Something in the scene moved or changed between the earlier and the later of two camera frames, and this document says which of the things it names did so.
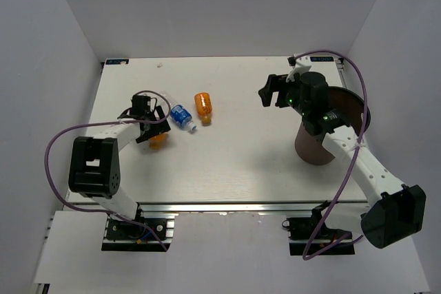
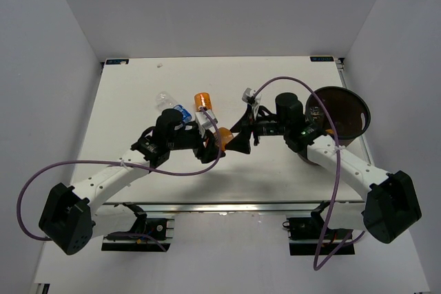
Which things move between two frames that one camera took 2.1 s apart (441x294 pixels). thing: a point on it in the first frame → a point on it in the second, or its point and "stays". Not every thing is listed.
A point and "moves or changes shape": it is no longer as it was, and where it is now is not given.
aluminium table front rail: [245, 208] stays
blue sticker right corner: [322, 58] stays
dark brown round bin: [351, 108] stays
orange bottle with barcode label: [158, 142] moves or changes shape
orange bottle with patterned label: [203, 106] stays
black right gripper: [273, 85] → [240, 142]
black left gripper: [159, 128] → [209, 153]
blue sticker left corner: [116, 61] stays
